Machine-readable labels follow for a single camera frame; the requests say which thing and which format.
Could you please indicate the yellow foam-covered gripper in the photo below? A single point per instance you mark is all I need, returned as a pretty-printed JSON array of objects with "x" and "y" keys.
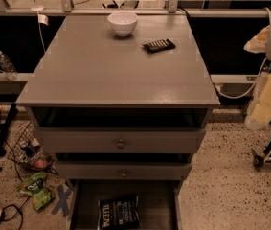
[{"x": 259, "y": 113}]

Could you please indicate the blue chip bag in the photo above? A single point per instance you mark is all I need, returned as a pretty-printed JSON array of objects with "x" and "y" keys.
[{"x": 118, "y": 214}]

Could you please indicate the grey drawer cabinet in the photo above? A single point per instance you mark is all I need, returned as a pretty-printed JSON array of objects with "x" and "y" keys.
[{"x": 90, "y": 78}]

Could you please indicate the bottom grey drawer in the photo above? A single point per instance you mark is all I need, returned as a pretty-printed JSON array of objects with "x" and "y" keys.
[{"x": 158, "y": 205}]

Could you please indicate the grey drawer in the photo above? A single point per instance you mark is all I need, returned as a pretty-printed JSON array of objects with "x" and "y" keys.
[
  {"x": 82, "y": 140},
  {"x": 158, "y": 205},
  {"x": 122, "y": 170}
]

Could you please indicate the middle grey drawer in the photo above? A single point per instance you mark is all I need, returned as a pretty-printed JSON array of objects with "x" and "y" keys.
[{"x": 122, "y": 170}]

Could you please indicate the top grey drawer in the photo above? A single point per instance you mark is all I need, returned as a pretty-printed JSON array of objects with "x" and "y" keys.
[{"x": 82, "y": 140}]

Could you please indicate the green snack bag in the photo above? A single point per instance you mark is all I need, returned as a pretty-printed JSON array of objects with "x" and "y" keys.
[{"x": 35, "y": 187}]

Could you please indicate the black candy bar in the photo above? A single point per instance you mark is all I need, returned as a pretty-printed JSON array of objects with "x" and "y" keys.
[{"x": 159, "y": 46}]

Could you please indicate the white bowl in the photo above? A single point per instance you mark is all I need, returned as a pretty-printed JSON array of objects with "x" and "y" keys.
[{"x": 122, "y": 23}]

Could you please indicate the blue tape cross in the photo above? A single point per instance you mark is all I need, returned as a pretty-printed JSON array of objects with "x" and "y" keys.
[{"x": 62, "y": 205}]

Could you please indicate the clear water bottle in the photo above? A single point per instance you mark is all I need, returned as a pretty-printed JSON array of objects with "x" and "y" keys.
[{"x": 8, "y": 67}]

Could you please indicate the wire basket with items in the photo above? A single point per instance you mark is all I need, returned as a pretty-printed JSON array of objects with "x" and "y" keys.
[{"x": 28, "y": 153}]

